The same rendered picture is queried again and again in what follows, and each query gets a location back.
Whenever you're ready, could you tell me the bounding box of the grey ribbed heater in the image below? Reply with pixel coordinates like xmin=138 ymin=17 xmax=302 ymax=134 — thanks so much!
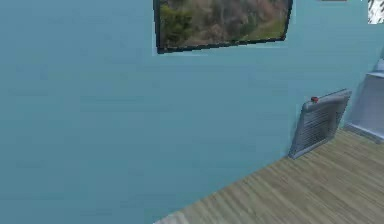
xmin=288 ymin=88 xmax=353 ymax=160

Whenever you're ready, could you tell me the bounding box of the pale grey shelf unit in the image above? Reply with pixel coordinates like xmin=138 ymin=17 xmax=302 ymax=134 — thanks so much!
xmin=343 ymin=46 xmax=384 ymax=144

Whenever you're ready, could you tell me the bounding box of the black framed landscape picture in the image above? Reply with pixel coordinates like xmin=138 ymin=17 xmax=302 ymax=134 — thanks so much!
xmin=152 ymin=0 xmax=294 ymax=55

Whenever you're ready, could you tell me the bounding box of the white patterned wall picture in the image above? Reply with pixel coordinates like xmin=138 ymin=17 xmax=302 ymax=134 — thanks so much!
xmin=367 ymin=0 xmax=384 ymax=25

